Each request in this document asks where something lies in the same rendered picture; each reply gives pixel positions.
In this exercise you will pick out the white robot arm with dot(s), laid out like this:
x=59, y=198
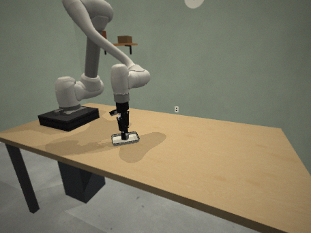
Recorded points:
x=92, y=16

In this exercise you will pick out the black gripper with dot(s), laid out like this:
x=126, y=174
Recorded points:
x=123, y=118

